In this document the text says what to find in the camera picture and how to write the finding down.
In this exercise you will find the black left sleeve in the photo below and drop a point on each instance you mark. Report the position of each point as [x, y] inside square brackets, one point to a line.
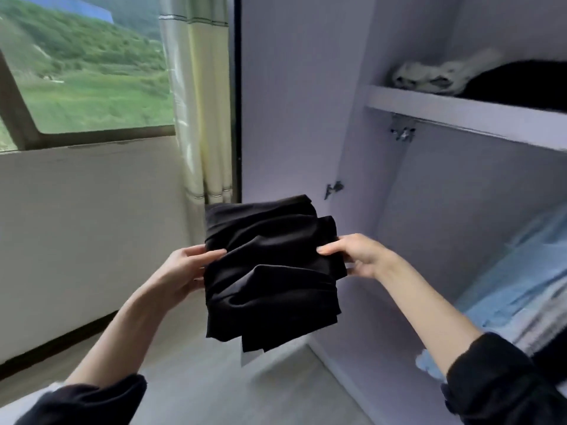
[88, 402]

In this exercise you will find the person's right forearm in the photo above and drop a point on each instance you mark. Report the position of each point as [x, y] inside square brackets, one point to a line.
[425, 312]

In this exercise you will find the metal door hinge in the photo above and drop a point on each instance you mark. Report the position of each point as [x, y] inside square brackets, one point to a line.
[333, 189]

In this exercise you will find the black sleeve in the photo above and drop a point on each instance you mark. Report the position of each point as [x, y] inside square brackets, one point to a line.
[88, 402]
[500, 385]

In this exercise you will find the person's left thumb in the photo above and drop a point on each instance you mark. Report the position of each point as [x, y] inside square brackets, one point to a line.
[210, 257]

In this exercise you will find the person's left forearm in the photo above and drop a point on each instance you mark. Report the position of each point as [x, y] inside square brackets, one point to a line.
[119, 336]

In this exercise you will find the person's right hand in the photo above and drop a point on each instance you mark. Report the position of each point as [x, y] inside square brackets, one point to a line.
[365, 256]

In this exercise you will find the white wardrobe door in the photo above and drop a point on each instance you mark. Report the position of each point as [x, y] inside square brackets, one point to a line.
[292, 92]

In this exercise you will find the brown framed window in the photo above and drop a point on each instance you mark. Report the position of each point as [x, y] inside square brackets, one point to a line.
[84, 70]

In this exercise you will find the person's left hand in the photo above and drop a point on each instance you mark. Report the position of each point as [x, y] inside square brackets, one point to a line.
[177, 274]

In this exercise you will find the white wardrobe shelf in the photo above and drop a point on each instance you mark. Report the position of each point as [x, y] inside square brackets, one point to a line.
[465, 112]

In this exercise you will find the black garment pile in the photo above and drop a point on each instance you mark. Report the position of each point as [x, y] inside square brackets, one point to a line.
[522, 84]

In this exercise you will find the metal rod bracket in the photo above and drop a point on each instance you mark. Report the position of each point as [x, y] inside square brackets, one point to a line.
[403, 132]

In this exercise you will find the white wardrobe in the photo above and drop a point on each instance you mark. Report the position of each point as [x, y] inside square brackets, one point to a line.
[443, 207]

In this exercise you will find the white patterned folded garment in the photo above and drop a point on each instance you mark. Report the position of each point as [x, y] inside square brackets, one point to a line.
[438, 77]

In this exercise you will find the light blue hanging garment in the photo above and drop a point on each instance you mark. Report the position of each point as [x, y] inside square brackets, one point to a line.
[518, 283]

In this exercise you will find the pale yellow striped curtain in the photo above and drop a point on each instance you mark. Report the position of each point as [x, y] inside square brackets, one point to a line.
[199, 106]

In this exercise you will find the person's right thumb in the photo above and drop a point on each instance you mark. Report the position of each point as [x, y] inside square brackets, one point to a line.
[333, 246]

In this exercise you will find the black hanging garment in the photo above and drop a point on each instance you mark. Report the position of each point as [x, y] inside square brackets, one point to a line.
[553, 358]

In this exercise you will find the black right sleeve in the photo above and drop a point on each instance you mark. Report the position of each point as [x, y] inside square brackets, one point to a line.
[500, 385]

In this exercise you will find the grey striped hanging garment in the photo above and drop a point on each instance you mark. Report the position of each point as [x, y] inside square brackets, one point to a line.
[547, 327]

